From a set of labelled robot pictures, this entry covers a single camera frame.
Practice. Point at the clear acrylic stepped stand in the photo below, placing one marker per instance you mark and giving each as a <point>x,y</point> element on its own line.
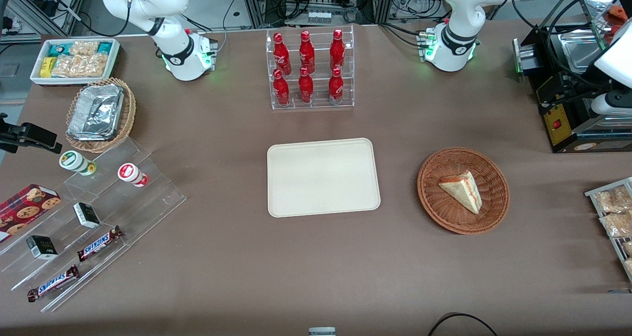
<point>148,203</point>

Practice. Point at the yellow snack pack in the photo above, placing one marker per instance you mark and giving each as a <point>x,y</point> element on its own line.
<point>47,66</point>

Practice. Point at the small black box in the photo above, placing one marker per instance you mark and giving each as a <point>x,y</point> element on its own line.
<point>86,215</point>
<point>42,247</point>

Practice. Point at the orange fried food piece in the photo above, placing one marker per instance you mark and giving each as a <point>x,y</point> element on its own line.
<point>614,31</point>
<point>618,13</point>

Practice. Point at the white rectangular snack bin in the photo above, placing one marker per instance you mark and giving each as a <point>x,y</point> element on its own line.
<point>37,77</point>

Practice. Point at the aluminium foil containers stack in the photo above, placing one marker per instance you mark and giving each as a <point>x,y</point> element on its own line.
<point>96,111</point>

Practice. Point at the brown wicker basket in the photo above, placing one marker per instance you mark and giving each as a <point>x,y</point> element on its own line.
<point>444,212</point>

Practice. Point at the steel warmer pan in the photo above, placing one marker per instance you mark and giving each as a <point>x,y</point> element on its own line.
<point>580,52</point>

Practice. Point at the aluminium frame rack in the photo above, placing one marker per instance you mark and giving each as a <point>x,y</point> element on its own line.
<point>256,5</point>

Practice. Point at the snickers bar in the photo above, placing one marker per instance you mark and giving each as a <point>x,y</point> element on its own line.
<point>53,283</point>
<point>98,243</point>

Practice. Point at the black clamp mount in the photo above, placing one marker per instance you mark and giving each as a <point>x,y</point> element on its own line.
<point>34,134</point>

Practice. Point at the grey box edge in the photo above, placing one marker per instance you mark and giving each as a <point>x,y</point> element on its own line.
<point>322,331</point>

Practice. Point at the tray of packaged crackers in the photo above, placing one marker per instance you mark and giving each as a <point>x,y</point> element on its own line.
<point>592,193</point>

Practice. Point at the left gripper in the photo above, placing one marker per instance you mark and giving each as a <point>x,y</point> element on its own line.
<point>589,75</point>

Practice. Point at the light wicker basket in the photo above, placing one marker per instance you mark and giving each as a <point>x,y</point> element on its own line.
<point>129,114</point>

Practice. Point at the triangular sandwich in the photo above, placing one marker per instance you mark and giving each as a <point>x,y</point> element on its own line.
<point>461,190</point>

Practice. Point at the red lid cup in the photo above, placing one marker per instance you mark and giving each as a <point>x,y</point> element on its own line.
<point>130,173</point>

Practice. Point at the clear cracker bag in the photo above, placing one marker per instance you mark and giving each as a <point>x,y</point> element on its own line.
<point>79,66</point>
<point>84,48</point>

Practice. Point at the red cola bottle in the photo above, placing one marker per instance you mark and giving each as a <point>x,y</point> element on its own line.
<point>306,55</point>
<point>335,88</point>
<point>306,88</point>
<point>281,90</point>
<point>337,52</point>
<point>282,55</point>

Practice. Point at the black food warmer machine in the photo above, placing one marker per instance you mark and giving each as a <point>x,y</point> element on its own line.
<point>558,129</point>

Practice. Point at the clear snack bag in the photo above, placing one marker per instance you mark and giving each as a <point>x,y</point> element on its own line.
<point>617,225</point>
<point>628,248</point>
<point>612,200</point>
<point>629,266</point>

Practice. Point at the green lid cup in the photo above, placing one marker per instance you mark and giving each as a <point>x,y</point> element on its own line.
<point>74,161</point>

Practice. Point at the teal snack pack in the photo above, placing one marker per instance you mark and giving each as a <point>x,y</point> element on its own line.
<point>104,47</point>
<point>58,49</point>

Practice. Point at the red cookie box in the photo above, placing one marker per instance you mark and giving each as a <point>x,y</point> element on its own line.
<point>24,210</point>

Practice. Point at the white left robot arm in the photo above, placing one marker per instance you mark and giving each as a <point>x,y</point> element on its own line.
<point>454,40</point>

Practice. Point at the clear acrylic bottle rack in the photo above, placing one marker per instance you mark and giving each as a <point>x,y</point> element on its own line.
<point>321,92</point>

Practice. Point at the beige plastic tray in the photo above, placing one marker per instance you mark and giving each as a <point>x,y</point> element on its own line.
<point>323,178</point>

